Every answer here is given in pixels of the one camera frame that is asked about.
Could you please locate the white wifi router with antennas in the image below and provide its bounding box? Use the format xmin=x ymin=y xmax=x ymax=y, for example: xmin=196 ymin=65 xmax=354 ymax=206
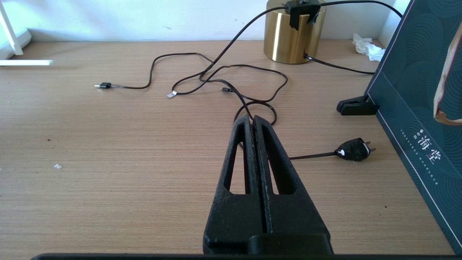
xmin=0 ymin=0 xmax=53 ymax=66

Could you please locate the crumpled white tissue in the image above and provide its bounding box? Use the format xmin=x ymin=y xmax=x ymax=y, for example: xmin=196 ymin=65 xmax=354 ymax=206
xmin=352 ymin=33 xmax=386 ymax=62

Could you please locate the black lamp power cord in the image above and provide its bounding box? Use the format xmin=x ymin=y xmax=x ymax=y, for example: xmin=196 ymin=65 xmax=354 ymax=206
xmin=171 ymin=0 xmax=403 ymax=160

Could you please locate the beige bag handle strap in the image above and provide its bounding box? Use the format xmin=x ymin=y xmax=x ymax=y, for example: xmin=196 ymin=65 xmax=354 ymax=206
xmin=433 ymin=27 xmax=462 ymax=126

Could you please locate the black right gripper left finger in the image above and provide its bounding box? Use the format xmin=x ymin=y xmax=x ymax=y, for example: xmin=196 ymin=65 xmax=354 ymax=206
xmin=203 ymin=114 xmax=267 ymax=255

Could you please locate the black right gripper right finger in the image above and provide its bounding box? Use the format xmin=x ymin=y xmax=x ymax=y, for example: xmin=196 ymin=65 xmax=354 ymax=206
xmin=254 ymin=115 xmax=330 ymax=236

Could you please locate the black inline cord switch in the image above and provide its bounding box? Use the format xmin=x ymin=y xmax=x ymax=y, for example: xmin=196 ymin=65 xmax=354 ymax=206
xmin=286 ymin=0 xmax=321 ymax=31

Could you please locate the brass desk lamp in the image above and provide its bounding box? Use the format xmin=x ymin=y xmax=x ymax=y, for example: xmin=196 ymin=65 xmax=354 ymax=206
xmin=263 ymin=0 xmax=327 ymax=64

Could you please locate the black power plug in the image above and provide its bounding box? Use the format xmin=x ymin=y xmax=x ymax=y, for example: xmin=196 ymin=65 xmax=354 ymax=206
xmin=334 ymin=138 xmax=376 ymax=162

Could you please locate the black plastic clip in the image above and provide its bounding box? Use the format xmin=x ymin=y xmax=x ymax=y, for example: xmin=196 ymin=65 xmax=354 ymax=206
xmin=336 ymin=95 xmax=380 ymax=116

